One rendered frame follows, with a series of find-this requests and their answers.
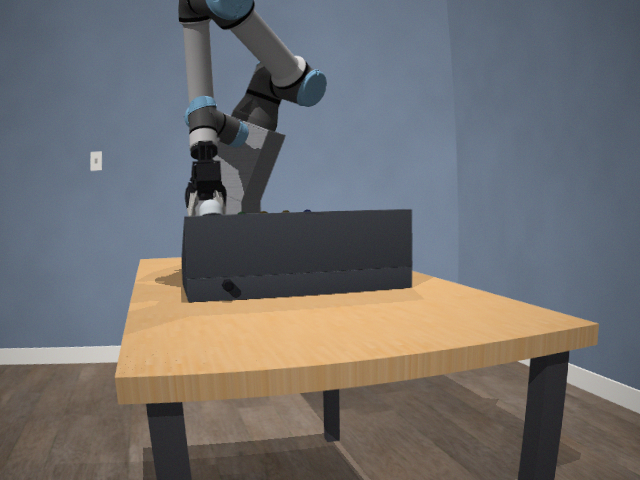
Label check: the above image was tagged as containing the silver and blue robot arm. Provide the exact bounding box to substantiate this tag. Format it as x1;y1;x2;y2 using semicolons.
178;0;327;149

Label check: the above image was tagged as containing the dark grey control console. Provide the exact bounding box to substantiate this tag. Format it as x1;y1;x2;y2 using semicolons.
182;199;412;302

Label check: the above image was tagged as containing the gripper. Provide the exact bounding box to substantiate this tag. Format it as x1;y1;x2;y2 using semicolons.
185;141;227;216

